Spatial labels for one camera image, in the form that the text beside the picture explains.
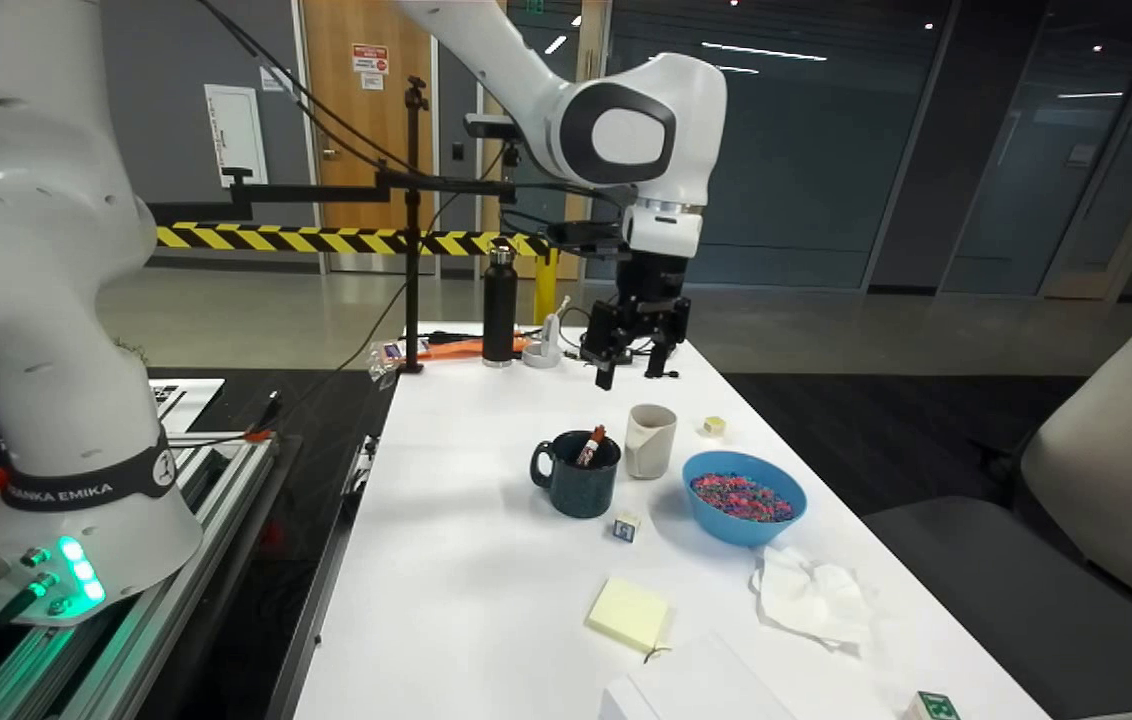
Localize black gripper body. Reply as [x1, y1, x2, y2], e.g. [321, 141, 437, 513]
[587, 249, 695, 331]

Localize white napkin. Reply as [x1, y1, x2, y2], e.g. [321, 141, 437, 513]
[749, 541, 877, 657]

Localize red white marker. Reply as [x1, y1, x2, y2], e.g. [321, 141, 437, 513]
[572, 425, 613, 470]

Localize white paper cup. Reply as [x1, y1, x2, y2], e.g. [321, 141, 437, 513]
[621, 400, 681, 485]

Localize black water bottle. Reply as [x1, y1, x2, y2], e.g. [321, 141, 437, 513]
[480, 237, 519, 363]

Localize dark teal mug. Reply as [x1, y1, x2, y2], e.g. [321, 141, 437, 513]
[527, 426, 622, 521]

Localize orange tool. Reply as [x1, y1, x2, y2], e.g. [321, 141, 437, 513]
[425, 331, 491, 358]

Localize colourful candy pieces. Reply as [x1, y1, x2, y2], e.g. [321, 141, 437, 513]
[692, 469, 799, 526]

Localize blue plastic bowl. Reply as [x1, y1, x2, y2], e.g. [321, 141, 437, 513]
[681, 449, 811, 552]

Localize yellow sticky note pad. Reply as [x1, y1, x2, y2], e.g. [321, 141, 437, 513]
[582, 572, 681, 661]

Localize yellow black striped barrier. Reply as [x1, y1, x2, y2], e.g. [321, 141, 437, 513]
[148, 217, 559, 263]

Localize wooden door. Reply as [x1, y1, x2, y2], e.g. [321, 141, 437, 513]
[298, 0, 438, 276]

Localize red white door sign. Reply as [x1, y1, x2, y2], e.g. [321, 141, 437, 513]
[349, 45, 396, 97]

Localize small green box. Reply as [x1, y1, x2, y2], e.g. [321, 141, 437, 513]
[910, 689, 965, 720]

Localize grey office chair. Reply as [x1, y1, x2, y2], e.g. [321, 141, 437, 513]
[867, 283, 1132, 720]

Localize black stereo camera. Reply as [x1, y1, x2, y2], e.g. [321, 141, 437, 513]
[458, 113, 524, 141]

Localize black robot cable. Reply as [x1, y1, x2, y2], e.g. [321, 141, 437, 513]
[196, 0, 487, 217]

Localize white wall panel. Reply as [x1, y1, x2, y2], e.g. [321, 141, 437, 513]
[201, 81, 271, 193]

